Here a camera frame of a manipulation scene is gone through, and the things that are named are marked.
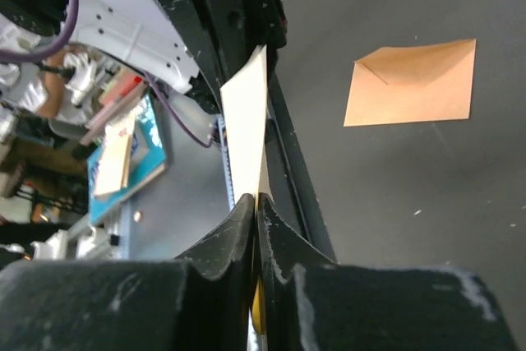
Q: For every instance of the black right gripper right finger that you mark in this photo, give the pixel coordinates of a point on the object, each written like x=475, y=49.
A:
x=311, y=303

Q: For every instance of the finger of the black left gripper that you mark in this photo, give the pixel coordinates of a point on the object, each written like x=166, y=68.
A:
x=241, y=25
x=191, y=20

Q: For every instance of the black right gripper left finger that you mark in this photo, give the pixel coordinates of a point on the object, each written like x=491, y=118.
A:
x=198, y=301

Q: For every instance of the cream paper letter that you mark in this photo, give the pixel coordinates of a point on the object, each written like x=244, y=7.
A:
x=244, y=100

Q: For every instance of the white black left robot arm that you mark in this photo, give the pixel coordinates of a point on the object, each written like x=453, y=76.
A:
x=136, y=32

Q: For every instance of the teal book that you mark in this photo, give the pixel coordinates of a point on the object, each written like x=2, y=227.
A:
x=131, y=155

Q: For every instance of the person in white shirt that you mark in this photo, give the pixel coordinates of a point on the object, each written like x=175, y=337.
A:
x=26, y=87

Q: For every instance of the white slotted cable duct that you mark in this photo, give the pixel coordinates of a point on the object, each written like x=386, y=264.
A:
x=221, y=126

